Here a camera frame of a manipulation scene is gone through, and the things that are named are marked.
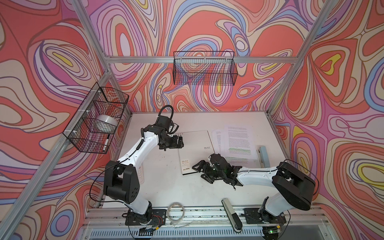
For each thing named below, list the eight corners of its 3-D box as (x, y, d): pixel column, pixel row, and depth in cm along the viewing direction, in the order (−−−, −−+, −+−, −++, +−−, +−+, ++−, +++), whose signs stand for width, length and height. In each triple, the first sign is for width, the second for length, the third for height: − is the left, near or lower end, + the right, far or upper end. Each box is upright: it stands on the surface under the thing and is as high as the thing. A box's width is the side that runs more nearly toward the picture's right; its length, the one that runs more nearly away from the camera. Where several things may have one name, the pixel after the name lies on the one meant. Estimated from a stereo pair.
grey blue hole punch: (260, 167, 91) (263, 164, 88) (256, 149, 100) (259, 145, 96) (267, 168, 91) (270, 165, 88) (263, 149, 99) (265, 146, 96)
